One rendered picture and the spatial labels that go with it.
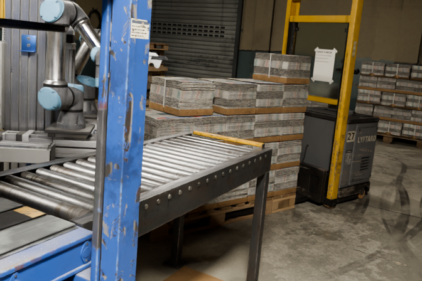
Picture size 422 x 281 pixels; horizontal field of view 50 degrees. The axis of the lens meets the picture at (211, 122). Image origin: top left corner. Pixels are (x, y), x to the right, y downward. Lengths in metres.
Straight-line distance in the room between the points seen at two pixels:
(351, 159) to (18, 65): 2.90
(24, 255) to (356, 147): 3.48
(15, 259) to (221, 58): 9.67
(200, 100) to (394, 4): 6.92
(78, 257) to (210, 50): 9.70
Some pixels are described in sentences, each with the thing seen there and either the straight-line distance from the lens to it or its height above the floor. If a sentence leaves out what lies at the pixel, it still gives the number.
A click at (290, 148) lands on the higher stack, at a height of 0.54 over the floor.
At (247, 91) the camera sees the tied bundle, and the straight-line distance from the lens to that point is 3.29.
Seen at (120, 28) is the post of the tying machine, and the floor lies 1.32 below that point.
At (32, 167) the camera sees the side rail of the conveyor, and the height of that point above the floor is 0.80.
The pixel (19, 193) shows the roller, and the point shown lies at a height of 0.79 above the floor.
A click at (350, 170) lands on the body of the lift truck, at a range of 4.29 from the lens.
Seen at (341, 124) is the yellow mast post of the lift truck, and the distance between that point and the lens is 3.92.
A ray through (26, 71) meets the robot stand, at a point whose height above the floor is 1.08.
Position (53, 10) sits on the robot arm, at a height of 1.40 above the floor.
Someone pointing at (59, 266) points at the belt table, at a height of 0.74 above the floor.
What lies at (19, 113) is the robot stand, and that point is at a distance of 2.70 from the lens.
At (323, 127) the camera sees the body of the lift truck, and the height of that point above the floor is 0.67.
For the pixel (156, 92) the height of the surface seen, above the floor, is 0.95.
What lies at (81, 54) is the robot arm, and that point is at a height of 1.18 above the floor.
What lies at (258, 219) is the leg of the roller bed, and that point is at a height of 0.42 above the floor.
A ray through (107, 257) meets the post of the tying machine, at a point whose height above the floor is 0.79.
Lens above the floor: 1.29
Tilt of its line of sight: 9 degrees down
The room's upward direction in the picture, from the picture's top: 5 degrees clockwise
